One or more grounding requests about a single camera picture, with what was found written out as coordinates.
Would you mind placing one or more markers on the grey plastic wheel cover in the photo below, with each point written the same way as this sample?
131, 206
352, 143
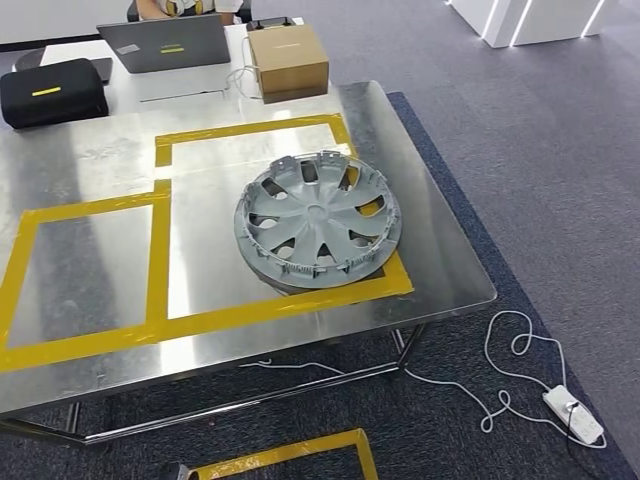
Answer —
317, 215

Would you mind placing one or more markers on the stainless steel workbench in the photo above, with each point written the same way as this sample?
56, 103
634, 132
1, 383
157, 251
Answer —
440, 232

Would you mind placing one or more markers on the cardboard box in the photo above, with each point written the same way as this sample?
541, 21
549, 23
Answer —
287, 63

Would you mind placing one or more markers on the yellow floor tape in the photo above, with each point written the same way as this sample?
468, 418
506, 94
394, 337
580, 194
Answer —
280, 454

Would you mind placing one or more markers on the black device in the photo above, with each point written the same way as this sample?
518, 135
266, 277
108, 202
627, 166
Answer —
270, 23

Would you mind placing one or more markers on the grey laptop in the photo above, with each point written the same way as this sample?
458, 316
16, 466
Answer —
164, 43

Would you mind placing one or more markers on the white desk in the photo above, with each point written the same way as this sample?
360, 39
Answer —
125, 89

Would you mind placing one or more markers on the person at laptop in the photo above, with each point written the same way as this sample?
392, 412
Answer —
175, 6

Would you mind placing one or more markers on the white floor plinth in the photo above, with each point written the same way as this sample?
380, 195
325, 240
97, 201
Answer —
545, 23

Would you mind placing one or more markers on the white power strip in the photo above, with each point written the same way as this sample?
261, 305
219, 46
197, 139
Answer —
572, 414

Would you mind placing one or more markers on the black zip case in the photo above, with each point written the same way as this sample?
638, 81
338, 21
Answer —
52, 93

